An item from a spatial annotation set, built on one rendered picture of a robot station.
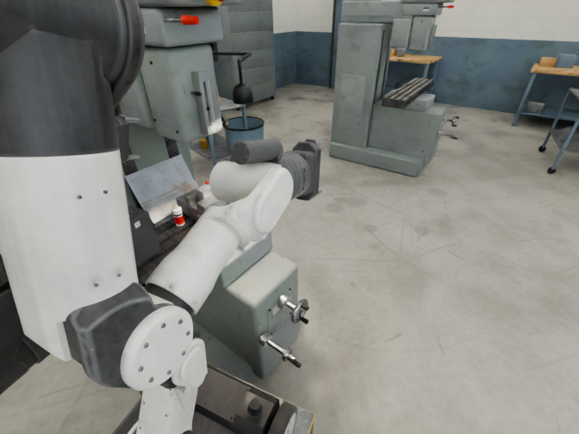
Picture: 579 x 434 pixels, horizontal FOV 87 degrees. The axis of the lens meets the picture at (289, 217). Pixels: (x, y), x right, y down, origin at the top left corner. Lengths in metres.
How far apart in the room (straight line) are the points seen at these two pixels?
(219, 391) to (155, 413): 0.32
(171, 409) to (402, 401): 1.31
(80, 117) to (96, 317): 0.15
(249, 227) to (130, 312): 0.18
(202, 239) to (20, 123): 0.22
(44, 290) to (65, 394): 2.00
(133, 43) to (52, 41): 0.05
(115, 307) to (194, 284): 0.11
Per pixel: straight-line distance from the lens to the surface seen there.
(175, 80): 1.15
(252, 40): 6.67
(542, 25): 7.23
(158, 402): 1.00
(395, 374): 2.04
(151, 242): 1.31
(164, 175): 1.71
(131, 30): 0.29
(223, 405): 1.27
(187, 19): 1.00
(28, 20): 0.26
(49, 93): 0.26
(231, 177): 0.47
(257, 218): 0.41
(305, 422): 1.43
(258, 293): 1.35
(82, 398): 2.22
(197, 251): 0.39
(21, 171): 0.26
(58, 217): 0.27
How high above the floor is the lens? 1.73
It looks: 35 degrees down
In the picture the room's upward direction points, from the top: 1 degrees counter-clockwise
